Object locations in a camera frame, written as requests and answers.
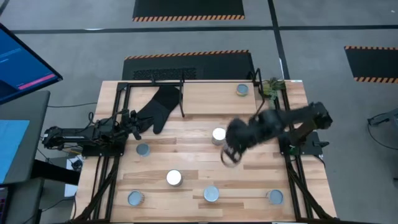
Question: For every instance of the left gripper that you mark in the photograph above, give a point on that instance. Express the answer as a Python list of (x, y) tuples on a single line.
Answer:
[(128, 119)]

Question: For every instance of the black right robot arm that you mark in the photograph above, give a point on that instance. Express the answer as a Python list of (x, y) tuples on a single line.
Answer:
[(298, 116)]

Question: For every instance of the tall tin can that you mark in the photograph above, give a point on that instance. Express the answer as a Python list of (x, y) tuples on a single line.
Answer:
[(174, 177)]

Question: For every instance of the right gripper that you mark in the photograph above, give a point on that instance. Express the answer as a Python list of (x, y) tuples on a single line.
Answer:
[(245, 129)]

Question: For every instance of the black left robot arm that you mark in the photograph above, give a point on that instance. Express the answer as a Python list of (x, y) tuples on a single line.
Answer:
[(71, 136)]

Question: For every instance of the black oven mitt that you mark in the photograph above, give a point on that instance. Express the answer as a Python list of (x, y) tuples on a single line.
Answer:
[(161, 105)]

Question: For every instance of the short teal tin can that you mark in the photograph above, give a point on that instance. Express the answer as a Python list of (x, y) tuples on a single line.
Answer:
[(143, 149)]

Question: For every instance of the green artificial plant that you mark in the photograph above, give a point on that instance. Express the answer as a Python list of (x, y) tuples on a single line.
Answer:
[(273, 85)]

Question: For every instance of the black hazard-striped floor mat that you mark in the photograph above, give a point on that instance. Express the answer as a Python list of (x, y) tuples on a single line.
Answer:
[(186, 7), (217, 65), (373, 63)]

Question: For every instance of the tall peas can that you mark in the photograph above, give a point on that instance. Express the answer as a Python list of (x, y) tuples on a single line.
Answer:
[(218, 135)]

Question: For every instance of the black table frame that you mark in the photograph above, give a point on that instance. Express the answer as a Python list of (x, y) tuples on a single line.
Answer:
[(122, 85), (292, 180)]

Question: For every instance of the black left table frame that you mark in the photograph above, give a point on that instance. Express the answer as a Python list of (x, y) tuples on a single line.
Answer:
[(122, 85)]

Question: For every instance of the light blue sheet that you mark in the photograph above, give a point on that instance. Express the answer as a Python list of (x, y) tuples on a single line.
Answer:
[(12, 146)]

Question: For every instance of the black right table frame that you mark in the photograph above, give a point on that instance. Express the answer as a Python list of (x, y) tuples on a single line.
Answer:
[(292, 180)]

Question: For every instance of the tall carrots can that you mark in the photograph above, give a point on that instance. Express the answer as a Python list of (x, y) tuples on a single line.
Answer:
[(211, 193)]

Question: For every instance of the grey desk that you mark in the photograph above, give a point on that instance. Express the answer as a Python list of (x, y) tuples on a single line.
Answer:
[(38, 124)]

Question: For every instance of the computer monitor with blue screen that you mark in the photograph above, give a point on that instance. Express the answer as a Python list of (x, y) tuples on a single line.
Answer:
[(21, 62)]

